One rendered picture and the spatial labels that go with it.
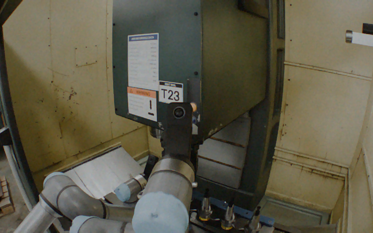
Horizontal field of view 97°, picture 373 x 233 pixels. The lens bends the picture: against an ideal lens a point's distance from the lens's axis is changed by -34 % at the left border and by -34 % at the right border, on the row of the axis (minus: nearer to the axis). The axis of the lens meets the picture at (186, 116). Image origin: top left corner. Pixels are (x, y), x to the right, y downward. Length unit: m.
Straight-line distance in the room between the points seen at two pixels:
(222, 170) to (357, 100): 1.08
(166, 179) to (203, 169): 1.33
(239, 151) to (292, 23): 0.94
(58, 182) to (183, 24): 0.65
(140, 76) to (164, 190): 0.58
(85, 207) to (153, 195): 0.43
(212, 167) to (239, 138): 0.32
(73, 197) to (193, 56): 0.56
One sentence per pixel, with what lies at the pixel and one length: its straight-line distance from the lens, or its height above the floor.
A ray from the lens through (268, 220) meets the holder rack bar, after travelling 0.93.
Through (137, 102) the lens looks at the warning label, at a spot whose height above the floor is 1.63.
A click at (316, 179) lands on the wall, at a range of 1.86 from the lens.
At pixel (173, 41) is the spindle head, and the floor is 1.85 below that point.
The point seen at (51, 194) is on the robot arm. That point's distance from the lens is 0.80.
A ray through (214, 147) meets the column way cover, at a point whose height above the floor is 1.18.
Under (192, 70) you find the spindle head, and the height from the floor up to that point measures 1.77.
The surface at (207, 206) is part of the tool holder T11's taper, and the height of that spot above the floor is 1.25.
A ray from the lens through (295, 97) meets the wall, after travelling 1.64.
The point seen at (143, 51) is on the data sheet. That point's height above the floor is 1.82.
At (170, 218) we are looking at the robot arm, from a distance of 0.29.
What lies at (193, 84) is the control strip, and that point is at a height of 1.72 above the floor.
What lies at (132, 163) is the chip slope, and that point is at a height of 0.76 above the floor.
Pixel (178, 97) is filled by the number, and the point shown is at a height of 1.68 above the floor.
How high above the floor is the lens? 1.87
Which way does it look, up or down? 20 degrees down
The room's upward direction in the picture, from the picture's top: straight up
